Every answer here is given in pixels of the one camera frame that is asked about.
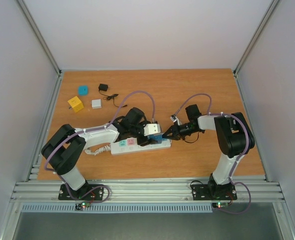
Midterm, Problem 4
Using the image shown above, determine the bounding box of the white coiled cord with plug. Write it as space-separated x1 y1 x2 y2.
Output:
83 145 113 156

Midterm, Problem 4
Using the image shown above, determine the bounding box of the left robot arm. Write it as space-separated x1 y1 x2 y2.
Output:
41 107 161 200

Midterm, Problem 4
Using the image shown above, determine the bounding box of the grey slotted cable duct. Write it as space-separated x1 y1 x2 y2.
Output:
21 203 213 214

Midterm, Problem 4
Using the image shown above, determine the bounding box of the white power strip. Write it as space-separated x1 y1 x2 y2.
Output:
110 137 171 156

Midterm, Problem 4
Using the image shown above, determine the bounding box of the yellow cube adapter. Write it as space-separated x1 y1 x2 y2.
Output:
67 96 84 113

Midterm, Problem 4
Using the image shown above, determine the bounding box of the small circuit board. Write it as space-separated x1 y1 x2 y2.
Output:
212 201 230 209
74 202 91 211

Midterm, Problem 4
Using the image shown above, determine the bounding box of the left small circuit board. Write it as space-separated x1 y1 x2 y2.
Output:
74 202 91 211

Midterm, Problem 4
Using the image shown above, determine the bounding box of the dark blue cube adapter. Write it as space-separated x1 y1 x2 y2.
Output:
148 133 163 145

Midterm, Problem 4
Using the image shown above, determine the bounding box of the black power adapter with cable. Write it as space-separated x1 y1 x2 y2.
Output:
98 83 119 108

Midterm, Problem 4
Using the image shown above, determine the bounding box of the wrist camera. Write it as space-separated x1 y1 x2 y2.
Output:
143 123 161 136
170 114 182 126

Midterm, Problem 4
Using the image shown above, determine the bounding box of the right small circuit board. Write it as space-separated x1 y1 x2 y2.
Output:
212 201 230 209

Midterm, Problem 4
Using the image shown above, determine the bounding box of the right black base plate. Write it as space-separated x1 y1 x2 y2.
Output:
189 180 238 201

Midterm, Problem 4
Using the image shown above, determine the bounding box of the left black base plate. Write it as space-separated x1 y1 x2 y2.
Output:
58 184 105 201

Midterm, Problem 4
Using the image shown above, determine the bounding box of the white charger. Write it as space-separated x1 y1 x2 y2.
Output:
91 99 102 109

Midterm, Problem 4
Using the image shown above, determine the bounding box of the light blue travel adapter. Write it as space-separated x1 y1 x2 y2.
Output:
77 85 89 96

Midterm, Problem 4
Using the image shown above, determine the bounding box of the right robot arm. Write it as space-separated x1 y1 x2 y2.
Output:
162 104 255 199

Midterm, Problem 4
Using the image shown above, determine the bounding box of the aluminium rail frame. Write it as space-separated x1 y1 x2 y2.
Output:
11 0 295 240

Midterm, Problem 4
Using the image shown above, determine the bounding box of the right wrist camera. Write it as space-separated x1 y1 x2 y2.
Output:
170 114 182 126

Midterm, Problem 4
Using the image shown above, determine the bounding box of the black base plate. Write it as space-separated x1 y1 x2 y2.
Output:
189 180 238 201
58 184 105 201

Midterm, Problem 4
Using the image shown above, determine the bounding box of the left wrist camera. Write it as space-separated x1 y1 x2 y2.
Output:
143 123 161 136

